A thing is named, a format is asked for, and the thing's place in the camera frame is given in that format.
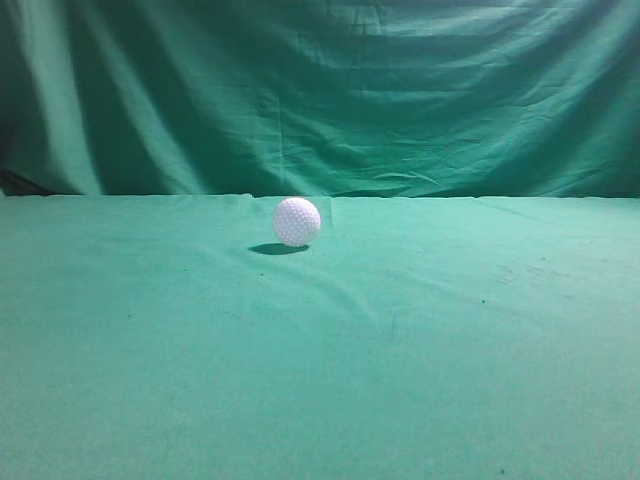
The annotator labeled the white dimpled golf ball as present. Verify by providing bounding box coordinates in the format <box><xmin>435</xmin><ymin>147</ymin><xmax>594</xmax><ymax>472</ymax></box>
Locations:
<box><xmin>272</xmin><ymin>197</ymin><xmax>322</xmax><ymax>247</ymax></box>

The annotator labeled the green backdrop cloth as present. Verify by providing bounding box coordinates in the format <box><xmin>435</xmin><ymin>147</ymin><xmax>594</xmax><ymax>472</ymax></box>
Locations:
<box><xmin>1</xmin><ymin>1</ymin><xmax>639</xmax><ymax>197</ymax></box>

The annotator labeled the green table cloth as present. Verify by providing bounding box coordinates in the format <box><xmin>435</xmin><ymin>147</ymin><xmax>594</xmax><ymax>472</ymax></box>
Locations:
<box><xmin>1</xmin><ymin>196</ymin><xmax>639</xmax><ymax>479</ymax></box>

